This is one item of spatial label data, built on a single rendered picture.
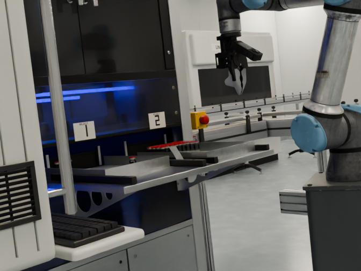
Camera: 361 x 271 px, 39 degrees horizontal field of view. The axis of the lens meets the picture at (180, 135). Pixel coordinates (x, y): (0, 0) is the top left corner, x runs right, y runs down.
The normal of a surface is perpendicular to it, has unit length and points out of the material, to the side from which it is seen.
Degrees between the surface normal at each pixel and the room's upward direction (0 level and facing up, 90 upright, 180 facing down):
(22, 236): 90
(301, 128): 97
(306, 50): 90
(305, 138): 97
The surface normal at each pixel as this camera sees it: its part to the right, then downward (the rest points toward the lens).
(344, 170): -0.52, -0.19
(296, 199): -0.69, 0.13
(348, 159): -0.32, -0.20
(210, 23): 0.72, -0.03
